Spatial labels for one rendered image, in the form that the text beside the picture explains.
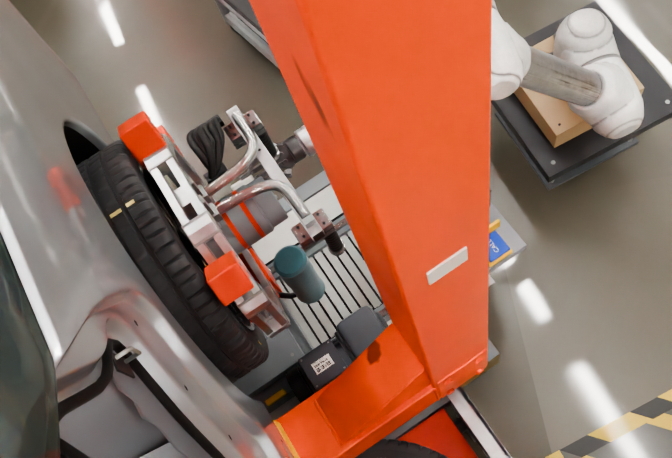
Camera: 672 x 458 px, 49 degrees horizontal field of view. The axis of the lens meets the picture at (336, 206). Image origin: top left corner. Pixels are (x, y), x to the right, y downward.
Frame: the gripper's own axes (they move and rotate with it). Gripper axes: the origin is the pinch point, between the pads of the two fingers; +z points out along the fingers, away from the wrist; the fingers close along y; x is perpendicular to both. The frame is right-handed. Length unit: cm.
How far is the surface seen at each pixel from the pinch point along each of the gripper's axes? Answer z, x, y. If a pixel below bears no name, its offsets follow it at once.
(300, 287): 2.1, 27.0, -26.3
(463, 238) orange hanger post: -24, 120, 6
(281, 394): 27, 0, -65
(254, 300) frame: 11, 57, -10
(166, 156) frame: 10, 43, 25
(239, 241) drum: 7.9, 36.9, -2.8
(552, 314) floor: -62, 4, -95
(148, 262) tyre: 24, 61, 12
